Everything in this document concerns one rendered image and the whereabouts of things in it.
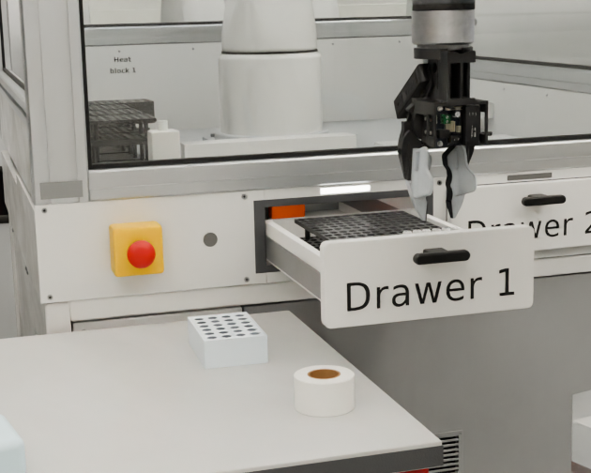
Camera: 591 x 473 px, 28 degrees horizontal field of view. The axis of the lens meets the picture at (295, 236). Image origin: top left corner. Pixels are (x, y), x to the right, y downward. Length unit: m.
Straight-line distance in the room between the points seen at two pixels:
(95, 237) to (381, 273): 0.46
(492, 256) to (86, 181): 0.59
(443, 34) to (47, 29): 0.58
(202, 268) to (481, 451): 0.59
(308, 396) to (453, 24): 0.46
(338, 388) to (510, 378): 0.72
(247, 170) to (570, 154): 0.55
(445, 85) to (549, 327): 0.73
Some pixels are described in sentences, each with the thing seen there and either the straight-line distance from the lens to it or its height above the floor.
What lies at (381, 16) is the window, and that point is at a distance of 1.83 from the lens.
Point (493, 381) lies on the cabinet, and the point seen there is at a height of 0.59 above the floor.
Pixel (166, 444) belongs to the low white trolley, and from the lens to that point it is 1.29.
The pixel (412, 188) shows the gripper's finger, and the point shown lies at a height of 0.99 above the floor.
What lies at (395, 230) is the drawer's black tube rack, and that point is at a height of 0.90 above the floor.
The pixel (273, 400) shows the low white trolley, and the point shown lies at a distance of 1.41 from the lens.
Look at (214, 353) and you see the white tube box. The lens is 1.53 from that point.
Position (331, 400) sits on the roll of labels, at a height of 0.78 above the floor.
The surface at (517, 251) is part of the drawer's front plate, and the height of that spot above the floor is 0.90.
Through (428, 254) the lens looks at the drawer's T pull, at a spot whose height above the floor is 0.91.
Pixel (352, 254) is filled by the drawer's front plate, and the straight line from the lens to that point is 1.47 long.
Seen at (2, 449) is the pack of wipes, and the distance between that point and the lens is 1.21.
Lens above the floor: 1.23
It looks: 11 degrees down
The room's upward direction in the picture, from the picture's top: 1 degrees counter-clockwise
